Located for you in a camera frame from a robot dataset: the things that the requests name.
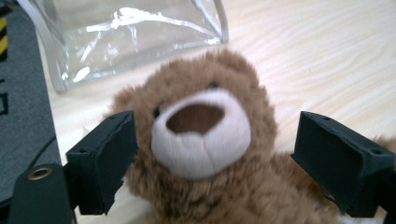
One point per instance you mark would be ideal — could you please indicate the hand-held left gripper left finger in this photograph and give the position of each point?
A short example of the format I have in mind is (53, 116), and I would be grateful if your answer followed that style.
(106, 155)

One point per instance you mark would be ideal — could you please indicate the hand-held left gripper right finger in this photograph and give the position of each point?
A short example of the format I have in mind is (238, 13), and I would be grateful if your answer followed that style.
(336, 158)

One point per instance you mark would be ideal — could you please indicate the brown teddy bear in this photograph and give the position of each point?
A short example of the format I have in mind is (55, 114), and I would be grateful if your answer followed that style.
(202, 140)

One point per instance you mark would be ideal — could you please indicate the clear plastic bag white trim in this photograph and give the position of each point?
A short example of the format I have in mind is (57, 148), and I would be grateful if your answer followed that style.
(130, 40)

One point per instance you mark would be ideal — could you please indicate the black yellow striped base plate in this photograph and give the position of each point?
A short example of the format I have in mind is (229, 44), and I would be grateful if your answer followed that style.
(2, 43)

